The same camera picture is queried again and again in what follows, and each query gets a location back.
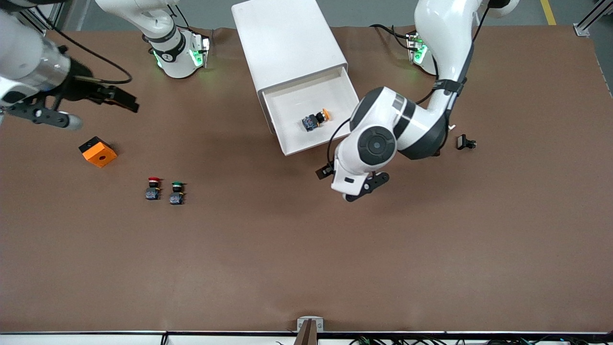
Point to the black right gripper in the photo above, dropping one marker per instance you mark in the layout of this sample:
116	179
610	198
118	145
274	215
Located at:
80	88

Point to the white plastic drawer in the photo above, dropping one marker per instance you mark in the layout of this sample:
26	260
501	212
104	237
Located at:
297	103

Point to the yellow push button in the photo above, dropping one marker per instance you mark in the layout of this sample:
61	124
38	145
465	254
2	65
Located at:
313	120

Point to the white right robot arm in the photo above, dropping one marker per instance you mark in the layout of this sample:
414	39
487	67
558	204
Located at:
172	48

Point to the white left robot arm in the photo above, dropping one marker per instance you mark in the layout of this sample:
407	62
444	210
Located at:
383	124

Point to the red push button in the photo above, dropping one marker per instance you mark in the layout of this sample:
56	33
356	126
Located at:
153	190

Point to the green push button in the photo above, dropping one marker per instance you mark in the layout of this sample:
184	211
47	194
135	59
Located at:
176	195

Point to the white drawer cabinet housing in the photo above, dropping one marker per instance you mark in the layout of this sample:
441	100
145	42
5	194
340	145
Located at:
285	43

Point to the orange box with black base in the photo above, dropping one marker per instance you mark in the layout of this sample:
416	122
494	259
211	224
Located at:
99	154

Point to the small black electrical component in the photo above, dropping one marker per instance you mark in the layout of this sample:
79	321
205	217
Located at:
463	142

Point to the aluminium frame post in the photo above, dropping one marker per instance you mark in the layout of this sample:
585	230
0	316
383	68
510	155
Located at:
40	17
591	19

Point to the white table edge rail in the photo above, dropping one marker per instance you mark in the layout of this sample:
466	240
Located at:
96	338

